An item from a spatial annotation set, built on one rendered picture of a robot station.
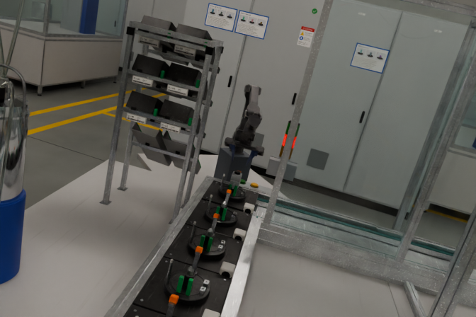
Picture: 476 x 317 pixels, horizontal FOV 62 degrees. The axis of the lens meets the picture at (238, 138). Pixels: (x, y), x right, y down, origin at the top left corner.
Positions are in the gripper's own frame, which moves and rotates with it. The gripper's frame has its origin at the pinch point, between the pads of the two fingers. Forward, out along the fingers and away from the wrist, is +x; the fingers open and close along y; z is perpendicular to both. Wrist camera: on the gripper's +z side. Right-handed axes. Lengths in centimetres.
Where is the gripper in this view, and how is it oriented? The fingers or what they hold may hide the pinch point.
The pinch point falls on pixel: (241, 156)
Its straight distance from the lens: 184.7
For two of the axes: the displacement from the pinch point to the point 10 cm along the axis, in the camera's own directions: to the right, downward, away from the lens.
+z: -0.1, -3.4, -9.4
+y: 9.6, 2.7, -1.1
